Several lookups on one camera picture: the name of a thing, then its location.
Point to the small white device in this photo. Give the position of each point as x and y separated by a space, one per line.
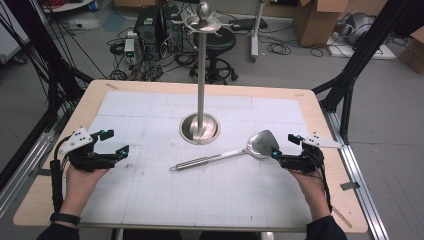
129 46

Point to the white stand pole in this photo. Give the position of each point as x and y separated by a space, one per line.
256 30

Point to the grey rounded device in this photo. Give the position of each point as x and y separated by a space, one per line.
358 28

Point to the silver metal ladle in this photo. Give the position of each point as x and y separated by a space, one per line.
263 144

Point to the large cardboard box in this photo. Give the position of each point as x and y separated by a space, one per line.
320 23

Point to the steel utensil stand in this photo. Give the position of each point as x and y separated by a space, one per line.
201 83

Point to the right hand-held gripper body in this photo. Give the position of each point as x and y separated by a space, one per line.
308 159

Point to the aluminium rail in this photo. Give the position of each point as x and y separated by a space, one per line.
356 173
23 170

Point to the black computer tower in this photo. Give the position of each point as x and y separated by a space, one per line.
173 23
148 26

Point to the white flat board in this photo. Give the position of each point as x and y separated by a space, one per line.
363 53

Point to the small cardboard box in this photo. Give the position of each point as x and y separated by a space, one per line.
415 50

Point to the white grid mat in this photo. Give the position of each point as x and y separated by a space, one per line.
200 193

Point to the black metal frame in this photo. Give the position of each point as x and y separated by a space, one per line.
360 56
53 66

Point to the person's left hand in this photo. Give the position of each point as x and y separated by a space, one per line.
80 190

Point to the person's right hand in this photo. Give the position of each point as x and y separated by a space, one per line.
313 191

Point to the black power strip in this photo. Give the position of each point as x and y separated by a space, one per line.
248 24

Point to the wooden table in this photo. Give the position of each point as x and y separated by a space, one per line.
336 180

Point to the black round stool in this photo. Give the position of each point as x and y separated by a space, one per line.
220 43

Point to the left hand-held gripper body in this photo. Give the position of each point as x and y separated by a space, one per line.
87 160

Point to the black wristband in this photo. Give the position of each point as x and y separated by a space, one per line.
65 218

